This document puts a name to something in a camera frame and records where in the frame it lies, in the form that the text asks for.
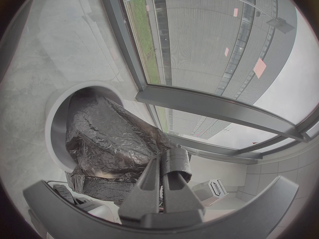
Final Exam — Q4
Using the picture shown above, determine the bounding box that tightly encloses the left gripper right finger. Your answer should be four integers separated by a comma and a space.
161, 171, 205, 218

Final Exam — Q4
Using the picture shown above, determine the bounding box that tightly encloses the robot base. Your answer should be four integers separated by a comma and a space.
46, 178, 228, 225

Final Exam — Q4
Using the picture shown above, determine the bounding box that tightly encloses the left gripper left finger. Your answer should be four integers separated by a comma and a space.
119, 155, 160, 221

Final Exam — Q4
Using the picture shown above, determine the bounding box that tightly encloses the white trash bin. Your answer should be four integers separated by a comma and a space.
45, 80, 128, 174

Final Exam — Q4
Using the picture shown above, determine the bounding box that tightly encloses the black plastic bag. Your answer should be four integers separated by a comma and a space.
64, 96, 193, 204

